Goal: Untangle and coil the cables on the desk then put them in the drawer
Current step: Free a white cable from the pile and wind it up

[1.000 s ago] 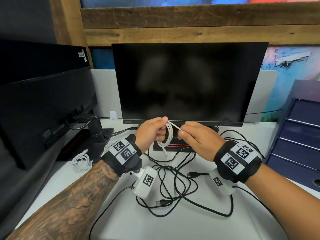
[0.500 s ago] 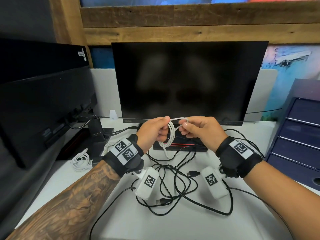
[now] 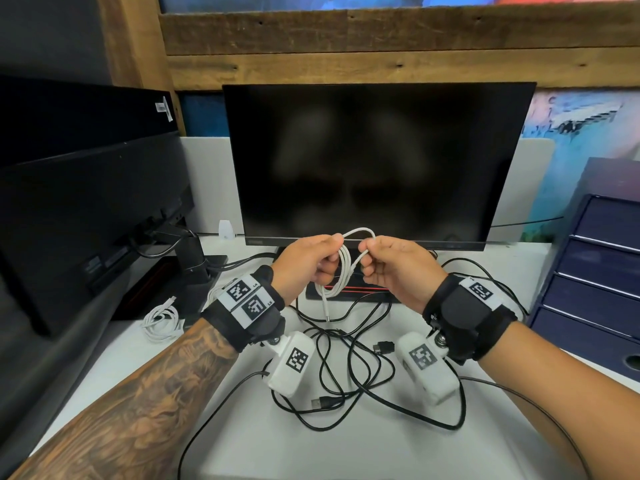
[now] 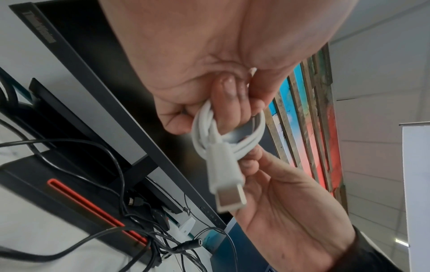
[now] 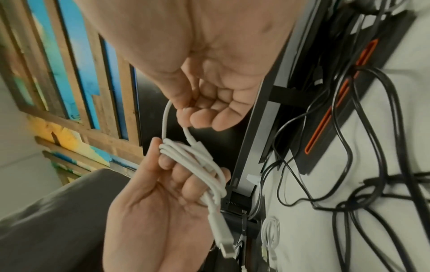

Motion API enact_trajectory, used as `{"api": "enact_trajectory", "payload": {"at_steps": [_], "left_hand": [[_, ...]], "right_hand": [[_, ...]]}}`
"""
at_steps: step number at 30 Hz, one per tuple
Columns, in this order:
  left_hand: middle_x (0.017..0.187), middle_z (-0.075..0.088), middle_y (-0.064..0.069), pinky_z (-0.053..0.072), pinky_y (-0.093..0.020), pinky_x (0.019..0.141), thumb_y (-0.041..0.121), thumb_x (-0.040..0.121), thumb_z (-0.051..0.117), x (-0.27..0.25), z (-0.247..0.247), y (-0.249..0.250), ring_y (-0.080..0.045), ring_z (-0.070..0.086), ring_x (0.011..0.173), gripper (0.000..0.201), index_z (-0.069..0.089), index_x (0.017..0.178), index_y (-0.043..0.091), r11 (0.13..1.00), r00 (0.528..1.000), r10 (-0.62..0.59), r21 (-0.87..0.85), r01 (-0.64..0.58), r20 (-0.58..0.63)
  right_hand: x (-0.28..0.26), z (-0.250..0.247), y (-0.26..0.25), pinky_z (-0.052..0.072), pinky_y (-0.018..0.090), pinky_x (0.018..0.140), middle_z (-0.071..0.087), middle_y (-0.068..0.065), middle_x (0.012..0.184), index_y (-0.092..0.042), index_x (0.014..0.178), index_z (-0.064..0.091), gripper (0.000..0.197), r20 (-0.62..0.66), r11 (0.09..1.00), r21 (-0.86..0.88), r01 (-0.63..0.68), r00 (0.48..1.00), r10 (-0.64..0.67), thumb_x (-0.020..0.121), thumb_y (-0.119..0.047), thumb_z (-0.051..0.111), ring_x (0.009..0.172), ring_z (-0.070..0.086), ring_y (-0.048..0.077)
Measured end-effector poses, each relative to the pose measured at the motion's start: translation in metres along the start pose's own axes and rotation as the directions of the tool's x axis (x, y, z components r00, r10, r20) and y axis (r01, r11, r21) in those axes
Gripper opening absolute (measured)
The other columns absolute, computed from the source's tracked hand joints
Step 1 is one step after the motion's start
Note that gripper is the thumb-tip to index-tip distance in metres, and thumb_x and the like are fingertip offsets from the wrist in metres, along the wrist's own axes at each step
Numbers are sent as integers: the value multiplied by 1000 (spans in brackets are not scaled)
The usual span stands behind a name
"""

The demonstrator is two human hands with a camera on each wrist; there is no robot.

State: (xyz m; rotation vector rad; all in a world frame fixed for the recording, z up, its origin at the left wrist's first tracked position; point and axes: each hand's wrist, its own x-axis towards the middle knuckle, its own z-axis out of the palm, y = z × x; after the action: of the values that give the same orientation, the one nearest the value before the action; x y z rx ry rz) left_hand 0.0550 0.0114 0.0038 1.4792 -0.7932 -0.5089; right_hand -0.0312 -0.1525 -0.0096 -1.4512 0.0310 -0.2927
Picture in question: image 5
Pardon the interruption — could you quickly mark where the person's right hand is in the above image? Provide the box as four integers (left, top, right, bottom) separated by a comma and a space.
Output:
72, 0, 310, 132

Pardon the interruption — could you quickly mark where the person's left hand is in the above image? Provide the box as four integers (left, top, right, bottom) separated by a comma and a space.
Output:
102, 137, 233, 272

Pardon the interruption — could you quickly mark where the black computer monitor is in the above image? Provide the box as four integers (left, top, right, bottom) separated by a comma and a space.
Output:
129, 0, 332, 199

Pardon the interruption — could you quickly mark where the grey fabric couch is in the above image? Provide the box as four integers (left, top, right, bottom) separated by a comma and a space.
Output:
0, 168, 132, 272

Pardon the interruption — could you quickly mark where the black red-striped monitor stand base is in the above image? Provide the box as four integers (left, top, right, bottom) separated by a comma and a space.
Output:
288, 10, 417, 175

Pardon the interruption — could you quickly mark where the colourful wall painting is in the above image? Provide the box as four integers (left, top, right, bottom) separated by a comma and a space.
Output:
0, 0, 142, 184

